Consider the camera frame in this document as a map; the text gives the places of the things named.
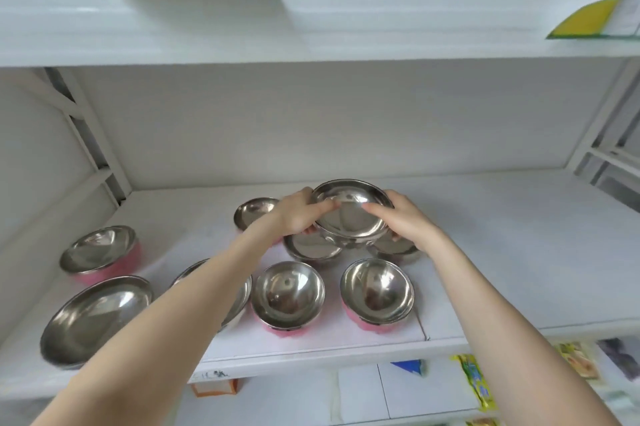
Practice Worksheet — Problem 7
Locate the grey picture packet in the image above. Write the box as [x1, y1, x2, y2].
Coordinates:
[597, 337, 640, 382]

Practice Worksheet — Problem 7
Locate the yellow picture packet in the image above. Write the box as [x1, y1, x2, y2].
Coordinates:
[554, 341, 602, 382]

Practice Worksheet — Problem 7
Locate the blue packet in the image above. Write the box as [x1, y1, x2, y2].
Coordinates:
[389, 360, 427, 377]

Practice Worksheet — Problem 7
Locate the person's left forearm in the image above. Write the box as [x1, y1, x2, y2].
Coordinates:
[31, 219, 287, 426]

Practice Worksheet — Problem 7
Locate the orange and white box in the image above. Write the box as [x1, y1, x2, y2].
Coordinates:
[189, 376, 250, 398]

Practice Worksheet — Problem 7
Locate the cluster of pink-bottomed steel bowls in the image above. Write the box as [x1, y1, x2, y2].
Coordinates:
[39, 197, 424, 371]

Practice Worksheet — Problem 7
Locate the white foam shelf liner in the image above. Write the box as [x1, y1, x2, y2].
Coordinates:
[100, 176, 640, 349]

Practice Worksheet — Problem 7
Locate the yellow and green box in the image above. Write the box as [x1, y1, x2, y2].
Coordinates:
[545, 0, 640, 41]

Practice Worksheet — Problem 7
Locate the person's right hand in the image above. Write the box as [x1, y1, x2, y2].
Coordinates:
[362, 191, 442, 253]

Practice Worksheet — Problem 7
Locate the white metal shelf unit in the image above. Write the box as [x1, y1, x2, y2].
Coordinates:
[0, 0, 640, 426]

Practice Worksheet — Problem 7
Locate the person's left hand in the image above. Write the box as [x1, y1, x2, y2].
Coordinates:
[272, 187, 341, 242]

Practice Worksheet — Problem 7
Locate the shiny steel bowl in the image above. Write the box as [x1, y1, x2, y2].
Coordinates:
[310, 179, 395, 248]

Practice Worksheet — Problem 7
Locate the yellow and green packet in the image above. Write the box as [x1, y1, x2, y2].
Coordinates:
[451, 354, 499, 412]

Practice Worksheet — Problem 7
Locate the person's right forearm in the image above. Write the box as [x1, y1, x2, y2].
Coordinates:
[416, 235, 625, 426]

